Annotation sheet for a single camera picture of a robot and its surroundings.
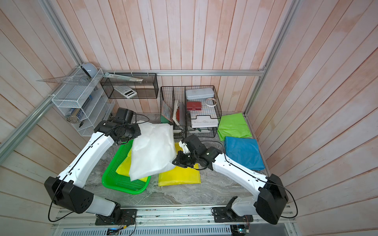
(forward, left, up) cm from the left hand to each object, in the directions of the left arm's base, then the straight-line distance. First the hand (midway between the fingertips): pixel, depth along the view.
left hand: (138, 134), depth 79 cm
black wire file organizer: (+32, -17, -10) cm, 37 cm away
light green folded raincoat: (+23, -62, -19) cm, 68 cm away
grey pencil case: (+37, -33, -1) cm, 49 cm away
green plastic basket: (-18, +14, -22) cm, 32 cm away
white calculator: (+33, +14, +4) cm, 36 cm away
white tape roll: (+27, -43, -2) cm, 51 cm away
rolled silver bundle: (+6, +32, +9) cm, 34 cm away
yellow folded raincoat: (-15, -23, -21) cm, 34 cm away
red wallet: (+23, -33, +1) cm, 40 cm away
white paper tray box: (+13, -38, -4) cm, 40 cm away
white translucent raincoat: (-9, -9, -3) cm, 13 cm away
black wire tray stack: (+20, -37, -2) cm, 43 cm away
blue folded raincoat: (+2, -66, -20) cm, 69 cm away
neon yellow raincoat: (-12, +11, -19) cm, 25 cm away
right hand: (-14, -19, -5) cm, 24 cm away
